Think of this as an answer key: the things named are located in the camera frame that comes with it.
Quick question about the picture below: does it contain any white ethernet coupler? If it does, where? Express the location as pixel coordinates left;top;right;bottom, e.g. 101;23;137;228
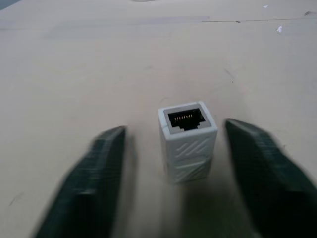
158;101;218;185

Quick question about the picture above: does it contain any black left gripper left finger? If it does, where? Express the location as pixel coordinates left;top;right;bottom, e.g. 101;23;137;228
34;125;127;238

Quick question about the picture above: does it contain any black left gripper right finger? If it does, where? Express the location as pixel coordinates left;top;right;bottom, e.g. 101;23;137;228
224;118;317;238

